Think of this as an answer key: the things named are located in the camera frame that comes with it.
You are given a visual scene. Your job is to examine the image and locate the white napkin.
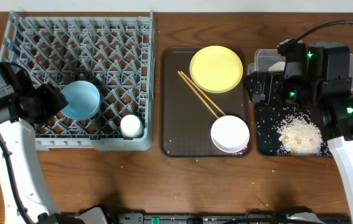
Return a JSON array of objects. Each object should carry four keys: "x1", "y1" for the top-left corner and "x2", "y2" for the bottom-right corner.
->
[{"x1": 268, "y1": 62, "x2": 286, "y2": 72}]

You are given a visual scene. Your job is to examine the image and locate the light blue bowl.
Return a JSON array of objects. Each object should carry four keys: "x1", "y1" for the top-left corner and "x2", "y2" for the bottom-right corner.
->
[{"x1": 60, "y1": 81, "x2": 101, "y2": 120}]

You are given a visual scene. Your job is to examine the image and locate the white bowl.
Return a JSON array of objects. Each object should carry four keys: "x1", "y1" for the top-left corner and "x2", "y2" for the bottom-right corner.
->
[{"x1": 210, "y1": 115, "x2": 250, "y2": 154}]

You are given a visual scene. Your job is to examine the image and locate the small white cup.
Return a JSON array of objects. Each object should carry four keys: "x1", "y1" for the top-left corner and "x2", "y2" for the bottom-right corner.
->
[{"x1": 120, "y1": 114, "x2": 144, "y2": 139}]

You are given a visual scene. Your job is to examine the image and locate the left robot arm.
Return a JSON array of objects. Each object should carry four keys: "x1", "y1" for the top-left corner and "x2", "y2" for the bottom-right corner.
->
[{"x1": 0, "y1": 62, "x2": 68, "y2": 223}]

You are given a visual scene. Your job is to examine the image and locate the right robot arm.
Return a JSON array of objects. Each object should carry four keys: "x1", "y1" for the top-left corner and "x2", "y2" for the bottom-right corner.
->
[{"x1": 243, "y1": 40, "x2": 353, "y2": 222}]

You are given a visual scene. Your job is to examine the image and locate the black waste tray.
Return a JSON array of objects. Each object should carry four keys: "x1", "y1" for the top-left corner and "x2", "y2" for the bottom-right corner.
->
[{"x1": 255, "y1": 105, "x2": 331, "y2": 157}]

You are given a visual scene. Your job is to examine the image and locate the grey plastic dishwasher rack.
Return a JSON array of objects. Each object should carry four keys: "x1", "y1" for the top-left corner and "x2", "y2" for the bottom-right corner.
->
[{"x1": 0, "y1": 12, "x2": 156, "y2": 151}]

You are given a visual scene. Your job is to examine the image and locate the clear plastic bin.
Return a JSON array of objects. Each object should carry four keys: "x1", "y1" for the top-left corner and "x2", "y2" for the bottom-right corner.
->
[{"x1": 247, "y1": 49, "x2": 353, "y2": 91}]

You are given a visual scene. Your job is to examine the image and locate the yellow plate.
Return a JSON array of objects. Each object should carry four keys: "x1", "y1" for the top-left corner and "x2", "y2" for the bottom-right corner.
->
[{"x1": 189, "y1": 45, "x2": 243, "y2": 93}]

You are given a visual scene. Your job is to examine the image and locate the food scraps pile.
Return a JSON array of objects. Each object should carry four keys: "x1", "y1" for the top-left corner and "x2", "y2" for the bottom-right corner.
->
[{"x1": 276, "y1": 114, "x2": 323, "y2": 156}]

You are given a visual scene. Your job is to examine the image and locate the wooden chopstick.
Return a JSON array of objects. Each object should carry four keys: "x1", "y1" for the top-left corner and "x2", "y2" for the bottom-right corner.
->
[
  {"x1": 177, "y1": 71, "x2": 219, "y2": 119},
  {"x1": 181, "y1": 71, "x2": 226, "y2": 117}
]

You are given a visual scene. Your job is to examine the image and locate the dark brown serving tray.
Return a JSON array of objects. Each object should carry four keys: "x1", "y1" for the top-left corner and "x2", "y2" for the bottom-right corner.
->
[{"x1": 160, "y1": 47, "x2": 253, "y2": 158}]

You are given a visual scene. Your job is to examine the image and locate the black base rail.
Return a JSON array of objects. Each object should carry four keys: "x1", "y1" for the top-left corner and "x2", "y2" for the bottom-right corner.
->
[{"x1": 76, "y1": 205, "x2": 352, "y2": 224}]

